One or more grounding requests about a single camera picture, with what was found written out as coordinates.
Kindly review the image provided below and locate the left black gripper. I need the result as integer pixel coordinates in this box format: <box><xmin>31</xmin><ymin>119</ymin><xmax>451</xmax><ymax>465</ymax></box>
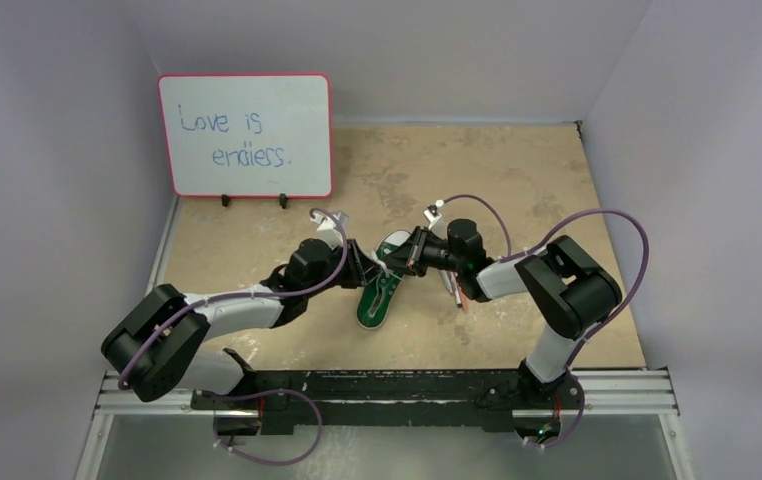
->
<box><xmin>304</xmin><ymin>237</ymin><xmax>380</xmax><ymax>298</ymax></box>

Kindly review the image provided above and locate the white shoelace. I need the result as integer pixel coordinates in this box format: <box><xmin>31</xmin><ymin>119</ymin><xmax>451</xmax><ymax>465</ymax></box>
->
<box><xmin>370</xmin><ymin>245</ymin><xmax>402</xmax><ymax>292</ymax></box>

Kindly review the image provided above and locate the green canvas sneaker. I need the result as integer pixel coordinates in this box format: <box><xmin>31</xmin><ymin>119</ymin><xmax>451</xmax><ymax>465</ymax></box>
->
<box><xmin>356</xmin><ymin>230</ymin><xmax>410</xmax><ymax>330</ymax></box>

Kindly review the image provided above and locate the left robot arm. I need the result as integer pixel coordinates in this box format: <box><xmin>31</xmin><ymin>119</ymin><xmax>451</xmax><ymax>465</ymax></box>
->
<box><xmin>100</xmin><ymin>239</ymin><xmax>383</xmax><ymax>402</ymax></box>

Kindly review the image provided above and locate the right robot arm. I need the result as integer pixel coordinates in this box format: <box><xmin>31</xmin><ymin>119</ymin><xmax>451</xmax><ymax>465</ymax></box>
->
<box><xmin>381</xmin><ymin>219</ymin><xmax>623</xmax><ymax>407</ymax></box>

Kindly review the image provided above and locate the white marker pen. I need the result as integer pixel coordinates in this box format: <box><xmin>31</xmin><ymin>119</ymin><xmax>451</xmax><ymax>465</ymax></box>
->
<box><xmin>440</xmin><ymin>271</ymin><xmax>454</xmax><ymax>295</ymax></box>

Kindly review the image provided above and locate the grey marker pen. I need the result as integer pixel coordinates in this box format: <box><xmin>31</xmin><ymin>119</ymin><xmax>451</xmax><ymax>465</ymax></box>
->
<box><xmin>448</xmin><ymin>277</ymin><xmax>463</xmax><ymax>309</ymax></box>

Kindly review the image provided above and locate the red framed whiteboard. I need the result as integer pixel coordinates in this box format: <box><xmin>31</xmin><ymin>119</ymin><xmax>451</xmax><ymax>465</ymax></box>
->
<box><xmin>157</xmin><ymin>72</ymin><xmax>334</xmax><ymax>198</ymax></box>

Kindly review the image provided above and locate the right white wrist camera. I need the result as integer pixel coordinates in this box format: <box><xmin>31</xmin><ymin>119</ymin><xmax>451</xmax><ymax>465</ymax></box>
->
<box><xmin>423</xmin><ymin>199</ymin><xmax>446</xmax><ymax>237</ymax></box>

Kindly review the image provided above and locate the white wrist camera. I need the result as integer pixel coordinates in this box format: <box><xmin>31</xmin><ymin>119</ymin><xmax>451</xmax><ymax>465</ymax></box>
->
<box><xmin>310</xmin><ymin>209</ymin><xmax>348</xmax><ymax>248</ymax></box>
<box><xmin>423</xmin><ymin>199</ymin><xmax>446</xmax><ymax>237</ymax></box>

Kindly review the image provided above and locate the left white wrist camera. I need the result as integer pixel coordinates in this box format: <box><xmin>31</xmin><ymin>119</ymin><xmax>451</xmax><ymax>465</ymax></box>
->
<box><xmin>310</xmin><ymin>209</ymin><xmax>348</xmax><ymax>248</ymax></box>

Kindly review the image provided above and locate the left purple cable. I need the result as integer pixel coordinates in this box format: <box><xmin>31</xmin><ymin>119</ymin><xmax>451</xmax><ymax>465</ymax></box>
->
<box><xmin>117</xmin><ymin>208</ymin><xmax>350</xmax><ymax>466</ymax></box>

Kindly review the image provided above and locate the black aluminium base frame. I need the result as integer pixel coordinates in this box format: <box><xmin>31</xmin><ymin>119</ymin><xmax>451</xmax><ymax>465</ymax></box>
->
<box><xmin>76</xmin><ymin>198</ymin><xmax>697</xmax><ymax>480</ymax></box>

